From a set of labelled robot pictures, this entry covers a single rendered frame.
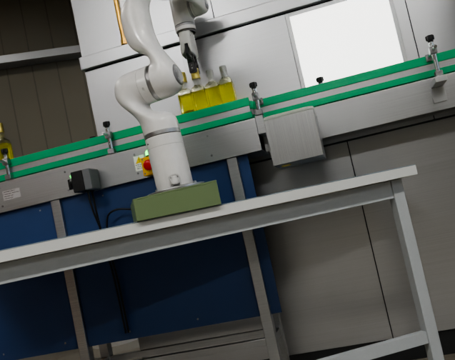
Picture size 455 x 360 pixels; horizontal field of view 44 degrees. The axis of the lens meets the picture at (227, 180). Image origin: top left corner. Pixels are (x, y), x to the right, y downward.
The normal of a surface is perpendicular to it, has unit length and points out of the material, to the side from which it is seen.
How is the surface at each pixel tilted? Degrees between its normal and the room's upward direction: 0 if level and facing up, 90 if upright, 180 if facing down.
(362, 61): 90
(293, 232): 90
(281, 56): 90
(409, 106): 90
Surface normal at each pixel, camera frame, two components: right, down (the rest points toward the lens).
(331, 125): -0.22, -0.03
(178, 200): 0.19, -0.12
